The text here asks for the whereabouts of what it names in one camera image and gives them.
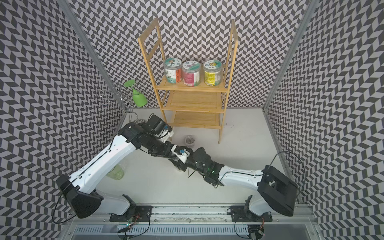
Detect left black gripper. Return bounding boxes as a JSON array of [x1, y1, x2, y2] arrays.
[[141, 134, 176, 159]]

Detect carrot seed jar red label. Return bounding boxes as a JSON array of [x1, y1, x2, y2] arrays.
[[164, 58, 183, 84]]

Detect flower seed jar pink label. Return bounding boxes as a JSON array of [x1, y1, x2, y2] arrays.
[[182, 61, 201, 87]]

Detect yellow label seed jar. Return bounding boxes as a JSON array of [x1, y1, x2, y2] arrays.
[[203, 60, 223, 86]]

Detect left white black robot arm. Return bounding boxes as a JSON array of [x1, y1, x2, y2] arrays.
[[56, 114, 175, 219]]

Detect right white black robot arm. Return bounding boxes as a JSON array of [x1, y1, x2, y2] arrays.
[[171, 145, 298, 217]]

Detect bamboo three-tier shelf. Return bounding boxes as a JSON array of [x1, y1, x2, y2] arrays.
[[138, 18, 239, 135]]

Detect small clear tub far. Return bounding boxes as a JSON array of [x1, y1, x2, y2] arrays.
[[185, 136, 196, 149]]

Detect green plastic goblet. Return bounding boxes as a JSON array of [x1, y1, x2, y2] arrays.
[[124, 79, 148, 108]]

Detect green translucent plastic cup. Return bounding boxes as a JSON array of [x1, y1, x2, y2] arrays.
[[107, 164, 124, 181]]

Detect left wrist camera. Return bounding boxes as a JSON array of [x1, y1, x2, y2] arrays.
[[159, 125, 174, 143]]

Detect chrome wire glass rack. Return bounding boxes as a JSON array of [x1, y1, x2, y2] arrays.
[[97, 86, 146, 124]]

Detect aluminium front rail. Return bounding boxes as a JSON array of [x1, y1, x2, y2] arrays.
[[65, 203, 319, 226]]

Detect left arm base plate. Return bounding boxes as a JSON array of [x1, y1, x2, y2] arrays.
[[109, 205, 153, 223]]

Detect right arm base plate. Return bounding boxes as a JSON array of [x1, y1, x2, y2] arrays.
[[227, 205, 273, 224]]

